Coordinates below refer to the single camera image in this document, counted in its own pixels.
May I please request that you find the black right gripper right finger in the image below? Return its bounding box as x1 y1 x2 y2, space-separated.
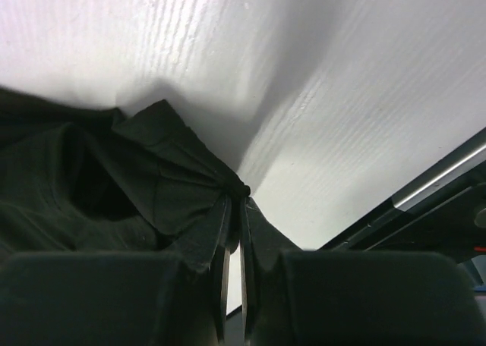
240 199 485 345

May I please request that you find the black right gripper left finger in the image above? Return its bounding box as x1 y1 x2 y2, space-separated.
0 193 233 346

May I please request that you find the black t shirt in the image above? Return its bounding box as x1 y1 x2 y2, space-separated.
0 87 252 260

